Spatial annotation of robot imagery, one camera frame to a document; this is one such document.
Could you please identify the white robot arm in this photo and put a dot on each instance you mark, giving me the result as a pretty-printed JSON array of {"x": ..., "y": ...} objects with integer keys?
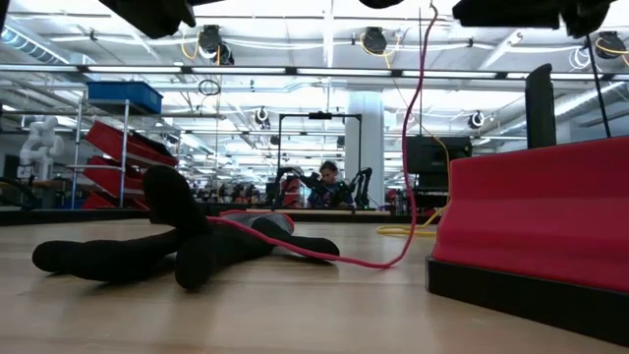
[{"x": 41, "y": 142}]

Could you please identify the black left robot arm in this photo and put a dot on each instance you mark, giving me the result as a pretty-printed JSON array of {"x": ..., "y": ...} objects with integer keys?
[{"x": 152, "y": 15}]

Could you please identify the black monitor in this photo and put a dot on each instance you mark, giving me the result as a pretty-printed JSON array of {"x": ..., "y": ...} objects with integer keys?
[{"x": 432, "y": 155}]

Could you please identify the red square box grey lid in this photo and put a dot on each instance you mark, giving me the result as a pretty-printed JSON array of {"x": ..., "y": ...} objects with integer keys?
[{"x": 531, "y": 211}]

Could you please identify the black background robot station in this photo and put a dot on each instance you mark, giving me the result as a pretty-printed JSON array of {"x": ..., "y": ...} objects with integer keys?
[{"x": 319, "y": 115}]

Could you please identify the person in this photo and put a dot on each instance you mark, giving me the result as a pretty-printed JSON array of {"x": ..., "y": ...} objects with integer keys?
[{"x": 330, "y": 189}]

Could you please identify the black glove grey red cuff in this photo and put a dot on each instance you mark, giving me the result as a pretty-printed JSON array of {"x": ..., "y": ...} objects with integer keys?
[{"x": 221, "y": 251}]

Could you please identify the blue plastic bin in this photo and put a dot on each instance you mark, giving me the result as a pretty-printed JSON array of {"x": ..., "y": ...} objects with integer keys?
[{"x": 125, "y": 97}]

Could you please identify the metal rack with red bins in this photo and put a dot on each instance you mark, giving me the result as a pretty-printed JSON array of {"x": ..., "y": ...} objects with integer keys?
[{"x": 113, "y": 140}]

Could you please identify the black rounded upright post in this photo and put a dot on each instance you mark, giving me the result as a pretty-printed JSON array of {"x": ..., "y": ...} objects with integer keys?
[{"x": 540, "y": 108}]

